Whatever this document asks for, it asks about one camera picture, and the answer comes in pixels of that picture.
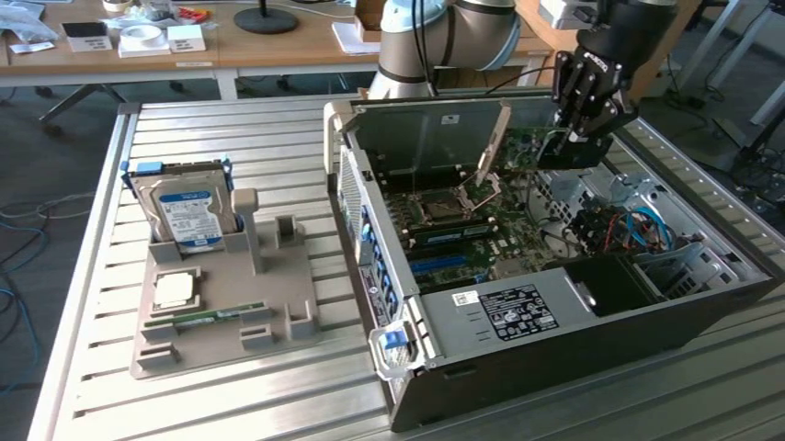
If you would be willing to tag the black round lamp base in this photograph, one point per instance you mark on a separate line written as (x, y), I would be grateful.
(268, 20)

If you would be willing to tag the black grey PC case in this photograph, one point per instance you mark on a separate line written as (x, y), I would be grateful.
(552, 376)

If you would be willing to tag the hard disk drive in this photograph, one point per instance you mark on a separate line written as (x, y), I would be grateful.
(185, 216)

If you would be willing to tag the silver CPU chip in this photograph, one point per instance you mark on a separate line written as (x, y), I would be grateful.
(176, 291)

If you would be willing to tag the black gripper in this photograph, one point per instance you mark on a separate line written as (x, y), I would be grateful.
(595, 82)

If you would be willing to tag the dark green RAM stick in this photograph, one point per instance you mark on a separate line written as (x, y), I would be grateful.
(455, 233)

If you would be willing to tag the blue expansion slot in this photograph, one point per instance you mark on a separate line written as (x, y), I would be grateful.
(448, 264)

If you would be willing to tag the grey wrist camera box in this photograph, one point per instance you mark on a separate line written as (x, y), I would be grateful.
(561, 14)

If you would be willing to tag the white table leg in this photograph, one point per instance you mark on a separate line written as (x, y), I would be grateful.
(772, 103)

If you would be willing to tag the metal socket cover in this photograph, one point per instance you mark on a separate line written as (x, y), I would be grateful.
(499, 184)

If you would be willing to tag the metal disk bay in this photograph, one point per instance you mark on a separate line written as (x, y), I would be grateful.
(681, 275)
(571, 188)

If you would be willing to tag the black white card box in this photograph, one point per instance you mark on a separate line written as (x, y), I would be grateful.
(86, 32)

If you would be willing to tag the small white box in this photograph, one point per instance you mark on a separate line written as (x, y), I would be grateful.
(186, 39)

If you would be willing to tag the grey printed parts rack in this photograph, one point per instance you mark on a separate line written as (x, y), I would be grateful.
(228, 285)

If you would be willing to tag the green graphics card metal bracket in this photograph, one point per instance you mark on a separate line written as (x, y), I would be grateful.
(521, 147)

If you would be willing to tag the bright green RAM stick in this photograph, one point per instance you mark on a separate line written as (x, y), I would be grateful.
(202, 313)

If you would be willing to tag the grey power supply unit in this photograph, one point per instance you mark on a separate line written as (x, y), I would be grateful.
(521, 308)

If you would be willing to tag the wooden desk white frame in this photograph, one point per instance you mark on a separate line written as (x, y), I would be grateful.
(276, 50)

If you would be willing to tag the white paper stack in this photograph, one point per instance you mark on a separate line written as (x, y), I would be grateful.
(353, 43)

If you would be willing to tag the clear plastic bag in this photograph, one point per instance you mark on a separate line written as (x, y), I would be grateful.
(25, 23)

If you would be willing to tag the green motherboard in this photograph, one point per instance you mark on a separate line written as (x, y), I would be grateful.
(509, 234)

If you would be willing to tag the white paper label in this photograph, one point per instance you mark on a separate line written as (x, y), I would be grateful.
(31, 47)

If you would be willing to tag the flat white box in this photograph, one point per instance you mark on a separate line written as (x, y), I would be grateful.
(145, 50)

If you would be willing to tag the white tape roll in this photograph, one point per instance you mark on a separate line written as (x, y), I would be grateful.
(142, 34)

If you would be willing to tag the brown cardboard box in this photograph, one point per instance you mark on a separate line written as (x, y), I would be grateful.
(366, 18)

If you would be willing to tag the CPU socket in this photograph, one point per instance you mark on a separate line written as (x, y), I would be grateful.
(439, 209)

